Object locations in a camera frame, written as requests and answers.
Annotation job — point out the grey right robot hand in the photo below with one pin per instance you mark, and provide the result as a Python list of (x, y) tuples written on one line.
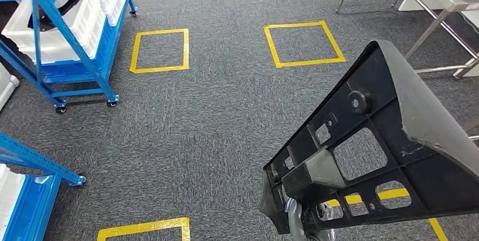
[(295, 224)]

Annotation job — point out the black plastic car part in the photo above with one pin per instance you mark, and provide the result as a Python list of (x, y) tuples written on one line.
[(374, 112)]

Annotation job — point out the black curved car part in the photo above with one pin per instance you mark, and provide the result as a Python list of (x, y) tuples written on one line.
[(43, 22)]

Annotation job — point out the yellow floor tape square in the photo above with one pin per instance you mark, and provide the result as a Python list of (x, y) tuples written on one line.
[(393, 193), (149, 226)]

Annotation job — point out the blue plastic crate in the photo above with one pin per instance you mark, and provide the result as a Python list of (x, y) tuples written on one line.
[(101, 56), (37, 213)]

